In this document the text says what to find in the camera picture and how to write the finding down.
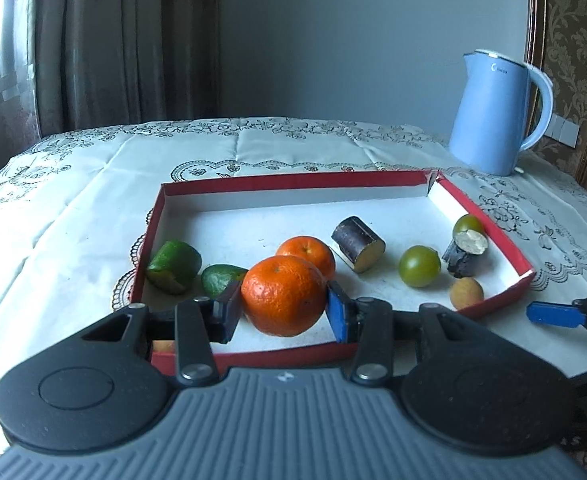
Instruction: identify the green cucumber piece outside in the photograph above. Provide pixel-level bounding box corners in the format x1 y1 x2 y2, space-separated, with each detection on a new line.
202 263 248 298

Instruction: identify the dark sugarcane piece outside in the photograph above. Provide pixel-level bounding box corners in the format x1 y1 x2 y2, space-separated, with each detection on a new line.
331 216 386 273

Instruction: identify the green tomato front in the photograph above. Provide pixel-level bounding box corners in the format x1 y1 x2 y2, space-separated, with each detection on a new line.
399 245 441 288

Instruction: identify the green tomato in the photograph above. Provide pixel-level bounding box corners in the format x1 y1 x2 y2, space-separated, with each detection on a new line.
453 214 485 240
399 245 441 288

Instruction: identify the large orange tangerine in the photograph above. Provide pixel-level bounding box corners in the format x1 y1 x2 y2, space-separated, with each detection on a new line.
242 256 326 337

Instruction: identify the smaller orange tangerine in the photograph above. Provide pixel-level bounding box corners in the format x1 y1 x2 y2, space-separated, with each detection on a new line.
276 235 336 281

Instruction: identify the green cucumber piece in box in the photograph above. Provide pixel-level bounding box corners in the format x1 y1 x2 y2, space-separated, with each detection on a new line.
146 240 202 296

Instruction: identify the red shallow cardboard box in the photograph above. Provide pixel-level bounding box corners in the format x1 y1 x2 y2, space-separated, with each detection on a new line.
130 169 538 375

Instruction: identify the dark sugarcane piece in box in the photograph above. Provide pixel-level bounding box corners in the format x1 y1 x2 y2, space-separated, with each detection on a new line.
443 230 489 278

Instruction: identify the white floral tablecloth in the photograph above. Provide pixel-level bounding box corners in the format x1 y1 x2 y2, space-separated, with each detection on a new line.
0 117 587 476

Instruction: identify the light blue electric kettle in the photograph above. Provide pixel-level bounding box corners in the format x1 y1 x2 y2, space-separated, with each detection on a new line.
449 49 554 176

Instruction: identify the brown patterned curtain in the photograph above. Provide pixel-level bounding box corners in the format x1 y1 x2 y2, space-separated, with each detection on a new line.
0 0 222 146

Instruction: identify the white wall switch panel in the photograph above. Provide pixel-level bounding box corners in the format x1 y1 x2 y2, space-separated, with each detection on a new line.
545 114 580 148

